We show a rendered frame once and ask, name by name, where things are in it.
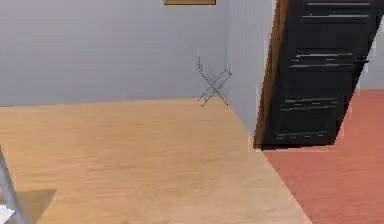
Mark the thin grey wire folding stand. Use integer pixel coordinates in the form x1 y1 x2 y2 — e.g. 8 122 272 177
196 48 233 108

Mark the black room door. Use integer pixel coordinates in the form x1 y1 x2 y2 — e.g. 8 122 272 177
253 0 384 150

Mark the brown framed wall picture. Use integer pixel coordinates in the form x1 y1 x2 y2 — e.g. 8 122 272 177
163 0 217 6

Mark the grey metal furniture leg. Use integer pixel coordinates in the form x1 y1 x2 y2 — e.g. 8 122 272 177
0 146 32 224

